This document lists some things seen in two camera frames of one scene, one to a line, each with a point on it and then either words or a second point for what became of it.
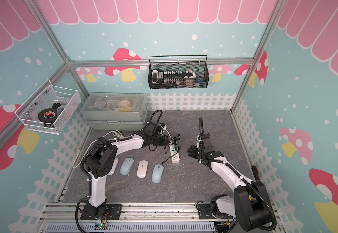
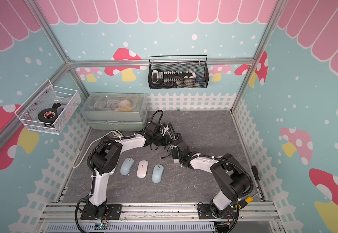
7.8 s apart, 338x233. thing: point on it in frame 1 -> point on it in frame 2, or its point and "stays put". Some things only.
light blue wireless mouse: [126, 166] stays put
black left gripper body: [159, 141] stays put
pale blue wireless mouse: [157, 176] stays put
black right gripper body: [195, 153] -> [175, 156]
